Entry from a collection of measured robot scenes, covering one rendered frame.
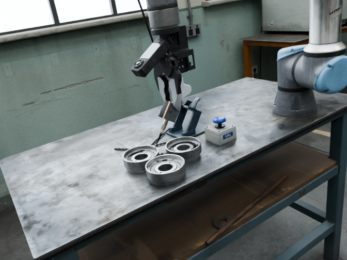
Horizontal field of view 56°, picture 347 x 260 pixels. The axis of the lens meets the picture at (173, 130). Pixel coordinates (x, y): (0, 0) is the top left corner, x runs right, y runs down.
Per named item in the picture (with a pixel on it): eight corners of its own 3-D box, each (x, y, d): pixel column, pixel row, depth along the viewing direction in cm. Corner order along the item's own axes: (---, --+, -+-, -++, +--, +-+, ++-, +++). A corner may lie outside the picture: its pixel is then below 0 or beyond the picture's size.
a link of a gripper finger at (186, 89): (198, 105, 87) (190, 71, 84) (182, 112, 84) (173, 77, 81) (190, 105, 89) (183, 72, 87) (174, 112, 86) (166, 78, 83)
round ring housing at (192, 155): (200, 146, 101) (199, 134, 99) (204, 162, 91) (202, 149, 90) (167, 150, 101) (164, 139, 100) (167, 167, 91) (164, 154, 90)
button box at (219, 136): (220, 146, 99) (218, 131, 97) (205, 140, 105) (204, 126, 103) (239, 137, 103) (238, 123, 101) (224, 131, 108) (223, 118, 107)
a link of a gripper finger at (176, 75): (185, 93, 82) (177, 58, 80) (180, 94, 81) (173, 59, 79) (174, 93, 86) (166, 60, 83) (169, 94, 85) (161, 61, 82)
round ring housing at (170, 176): (188, 184, 82) (186, 170, 80) (147, 190, 82) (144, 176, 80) (184, 164, 92) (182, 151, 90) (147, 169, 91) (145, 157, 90)
